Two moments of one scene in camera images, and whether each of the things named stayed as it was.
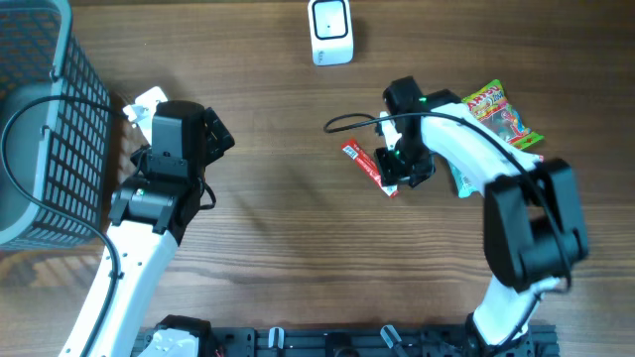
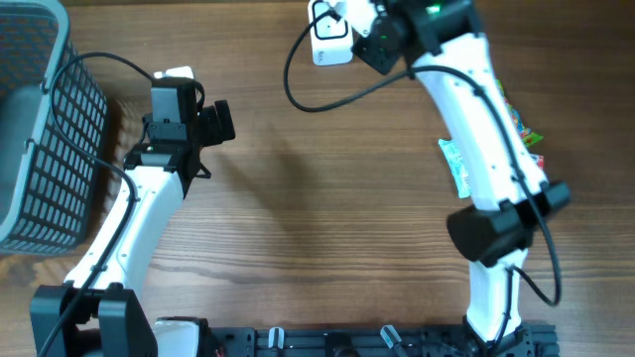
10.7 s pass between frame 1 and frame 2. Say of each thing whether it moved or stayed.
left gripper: moved
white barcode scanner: stayed
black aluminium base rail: stayed
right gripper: moved
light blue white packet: stayed
